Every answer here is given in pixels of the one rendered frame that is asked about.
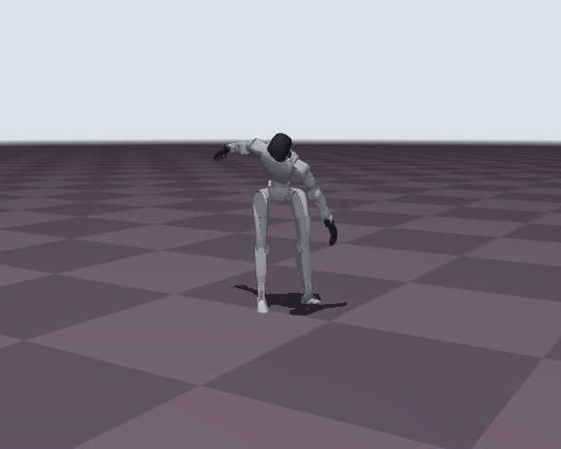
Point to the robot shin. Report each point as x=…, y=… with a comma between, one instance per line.
x=304, y=266
x=260, y=271

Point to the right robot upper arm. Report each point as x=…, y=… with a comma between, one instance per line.
x=256, y=146

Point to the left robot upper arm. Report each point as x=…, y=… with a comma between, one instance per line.
x=302, y=171

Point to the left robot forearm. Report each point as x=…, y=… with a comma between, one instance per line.
x=322, y=207

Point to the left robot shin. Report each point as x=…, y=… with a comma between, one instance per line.
x=304, y=266

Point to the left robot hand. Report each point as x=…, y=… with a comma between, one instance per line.
x=332, y=230

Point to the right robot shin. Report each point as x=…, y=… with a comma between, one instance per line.
x=260, y=271

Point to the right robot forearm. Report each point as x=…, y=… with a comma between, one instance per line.
x=233, y=146

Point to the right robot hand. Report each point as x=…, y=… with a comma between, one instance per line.
x=222, y=151

